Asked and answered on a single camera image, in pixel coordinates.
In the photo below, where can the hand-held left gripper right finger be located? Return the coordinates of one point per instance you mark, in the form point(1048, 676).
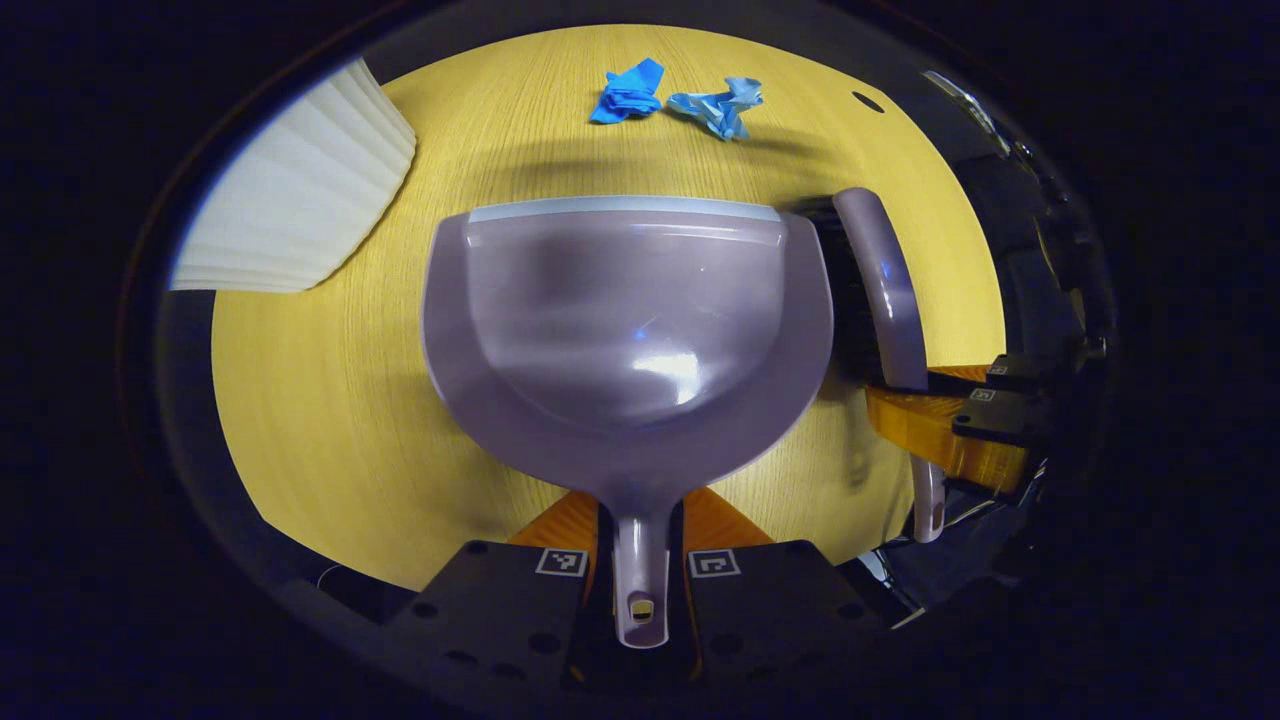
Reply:
point(770, 610)

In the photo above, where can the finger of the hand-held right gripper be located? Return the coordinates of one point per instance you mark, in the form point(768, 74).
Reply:
point(1015, 372)
point(1000, 415)

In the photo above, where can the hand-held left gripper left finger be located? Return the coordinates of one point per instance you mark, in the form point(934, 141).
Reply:
point(500, 610)

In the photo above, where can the small lilac broom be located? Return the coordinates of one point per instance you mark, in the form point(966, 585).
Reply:
point(890, 290)

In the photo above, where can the small lilac dustpan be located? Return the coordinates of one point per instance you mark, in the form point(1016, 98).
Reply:
point(630, 330)

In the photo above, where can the light blue paper trash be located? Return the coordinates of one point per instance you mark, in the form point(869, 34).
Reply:
point(718, 105)

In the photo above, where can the white ribbed garbage bin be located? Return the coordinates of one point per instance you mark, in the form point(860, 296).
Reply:
point(290, 210)

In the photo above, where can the dark blue paper trash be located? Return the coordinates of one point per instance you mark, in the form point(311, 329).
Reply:
point(628, 92)

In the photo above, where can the black round desk grommet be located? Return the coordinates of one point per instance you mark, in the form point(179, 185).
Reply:
point(868, 101)

